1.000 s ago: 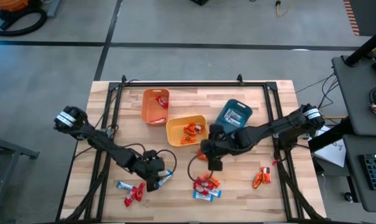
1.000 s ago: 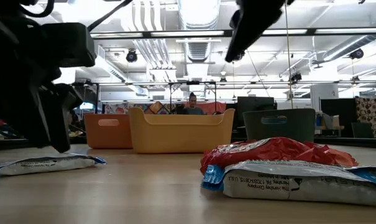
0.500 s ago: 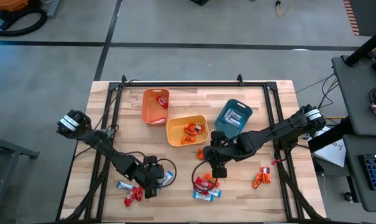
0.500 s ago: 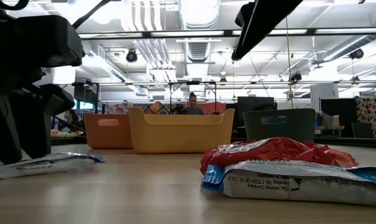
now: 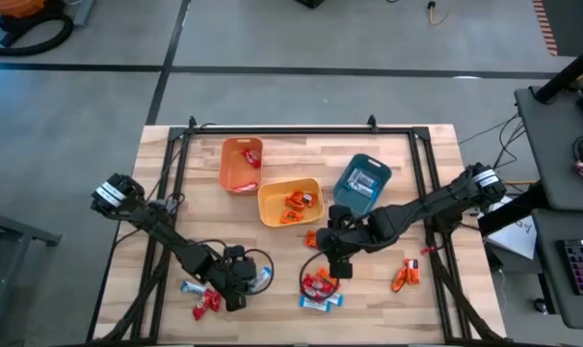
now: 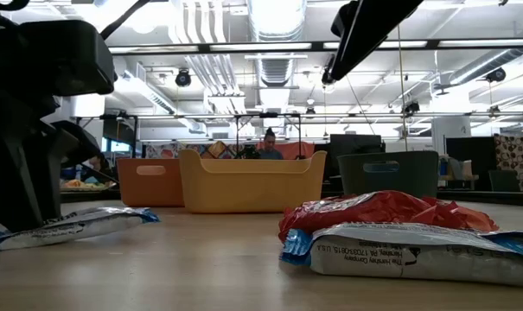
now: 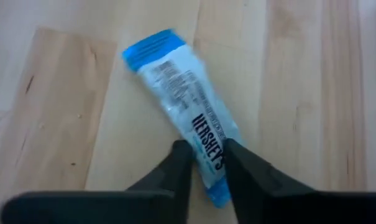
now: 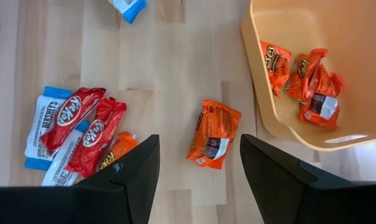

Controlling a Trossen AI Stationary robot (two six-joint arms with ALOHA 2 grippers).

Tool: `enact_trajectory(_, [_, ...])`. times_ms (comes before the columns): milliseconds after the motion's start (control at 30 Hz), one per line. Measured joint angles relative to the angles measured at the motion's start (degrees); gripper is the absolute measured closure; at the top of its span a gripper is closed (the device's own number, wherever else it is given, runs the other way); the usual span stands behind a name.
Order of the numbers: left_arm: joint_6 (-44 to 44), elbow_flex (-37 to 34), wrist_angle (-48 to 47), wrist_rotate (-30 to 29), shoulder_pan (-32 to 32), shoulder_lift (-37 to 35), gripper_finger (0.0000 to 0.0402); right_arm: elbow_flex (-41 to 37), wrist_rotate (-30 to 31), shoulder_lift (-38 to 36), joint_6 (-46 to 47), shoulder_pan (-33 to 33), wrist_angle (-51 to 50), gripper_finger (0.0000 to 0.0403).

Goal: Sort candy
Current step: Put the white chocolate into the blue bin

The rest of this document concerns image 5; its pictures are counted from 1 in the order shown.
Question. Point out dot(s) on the black desk leg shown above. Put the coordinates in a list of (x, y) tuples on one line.
[(512, 209)]

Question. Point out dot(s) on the small black round object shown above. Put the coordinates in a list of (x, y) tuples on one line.
[(541, 306)]

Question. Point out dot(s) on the orange Reese's pack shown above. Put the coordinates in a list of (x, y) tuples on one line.
[(308, 198), (398, 282), (311, 239), (324, 275), (293, 202), (412, 272), (291, 218)]

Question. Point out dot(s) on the black backlit keyboard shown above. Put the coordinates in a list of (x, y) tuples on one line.
[(582, 267)]

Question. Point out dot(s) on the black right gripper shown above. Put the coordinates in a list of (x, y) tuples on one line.
[(349, 238)]

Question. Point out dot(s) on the white paper sheet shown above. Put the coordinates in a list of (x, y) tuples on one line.
[(517, 238)]

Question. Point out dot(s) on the black aluminium table frame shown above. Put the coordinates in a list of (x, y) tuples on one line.
[(296, 130)]

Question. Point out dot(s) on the teal plastic bin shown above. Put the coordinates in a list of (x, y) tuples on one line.
[(341, 193)]

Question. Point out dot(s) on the grey desk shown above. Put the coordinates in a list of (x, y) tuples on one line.
[(546, 144), (548, 270)]

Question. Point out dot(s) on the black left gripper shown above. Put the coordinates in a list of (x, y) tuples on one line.
[(233, 277)]

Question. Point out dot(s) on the orange plastic bin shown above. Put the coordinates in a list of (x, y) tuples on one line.
[(233, 164)]

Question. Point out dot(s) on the black side table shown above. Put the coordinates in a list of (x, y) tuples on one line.
[(40, 234)]

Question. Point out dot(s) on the red KitKat bar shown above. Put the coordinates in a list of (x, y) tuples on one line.
[(252, 158), (214, 301), (202, 308), (245, 187), (312, 282), (322, 293)]

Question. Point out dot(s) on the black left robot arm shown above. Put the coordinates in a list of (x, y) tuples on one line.
[(185, 250)]

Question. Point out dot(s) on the orange vacuum cleaner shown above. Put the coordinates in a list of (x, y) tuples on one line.
[(16, 6)]

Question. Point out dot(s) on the dark mat striped edge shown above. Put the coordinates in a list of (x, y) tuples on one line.
[(575, 24)]

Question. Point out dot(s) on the yellow plastic bin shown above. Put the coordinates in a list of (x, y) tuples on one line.
[(272, 212)]

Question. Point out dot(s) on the black pole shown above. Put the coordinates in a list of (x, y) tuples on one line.
[(565, 77)]

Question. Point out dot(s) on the red tie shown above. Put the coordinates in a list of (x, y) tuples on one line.
[(428, 250)]

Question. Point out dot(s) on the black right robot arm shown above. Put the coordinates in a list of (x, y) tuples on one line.
[(416, 212)]

